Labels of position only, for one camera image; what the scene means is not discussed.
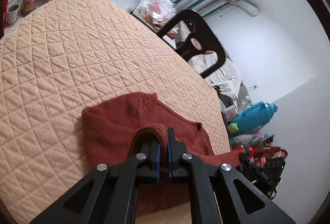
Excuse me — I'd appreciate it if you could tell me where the beige quilted table cover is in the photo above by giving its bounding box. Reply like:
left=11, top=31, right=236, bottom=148
left=0, top=0, right=231, bottom=224

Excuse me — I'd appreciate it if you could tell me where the red cloth item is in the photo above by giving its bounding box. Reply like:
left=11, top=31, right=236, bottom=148
left=268, top=147, right=289, bottom=161

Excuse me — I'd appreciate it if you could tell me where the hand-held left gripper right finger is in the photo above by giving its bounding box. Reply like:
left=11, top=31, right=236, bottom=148
left=167, top=127, right=297, bottom=224

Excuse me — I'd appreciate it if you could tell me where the blue thermos jug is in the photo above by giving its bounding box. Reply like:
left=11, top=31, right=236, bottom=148
left=233, top=101, right=279, bottom=134

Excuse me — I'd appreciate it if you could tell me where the white plastic bag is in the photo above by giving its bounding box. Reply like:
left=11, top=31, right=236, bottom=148
left=138, top=0, right=177, bottom=27

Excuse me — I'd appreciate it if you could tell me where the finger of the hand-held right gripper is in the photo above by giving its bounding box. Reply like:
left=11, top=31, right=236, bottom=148
left=239, top=152, right=254, bottom=170

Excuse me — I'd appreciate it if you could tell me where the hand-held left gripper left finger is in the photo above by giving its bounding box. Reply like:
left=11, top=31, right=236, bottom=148
left=29, top=135, right=161, bottom=224

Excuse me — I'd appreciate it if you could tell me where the dark wooden chair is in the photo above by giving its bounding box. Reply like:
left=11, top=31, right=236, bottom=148
left=157, top=9, right=226, bottom=79

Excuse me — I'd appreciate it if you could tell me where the pink pillow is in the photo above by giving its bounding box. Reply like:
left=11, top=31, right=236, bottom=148
left=192, top=38, right=214, bottom=55

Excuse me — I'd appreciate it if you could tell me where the red-brown knit sweater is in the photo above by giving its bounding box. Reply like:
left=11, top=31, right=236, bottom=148
left=82, top=92, right=241, bottom=217

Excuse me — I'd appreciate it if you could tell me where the small white flower pot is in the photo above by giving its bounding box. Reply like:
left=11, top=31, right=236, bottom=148
left=6, top=4, right=20, bottom=26

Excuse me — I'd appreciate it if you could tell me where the white air conditioner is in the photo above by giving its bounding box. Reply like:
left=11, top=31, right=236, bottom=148
left=236, top=0, right=259, bottom=17

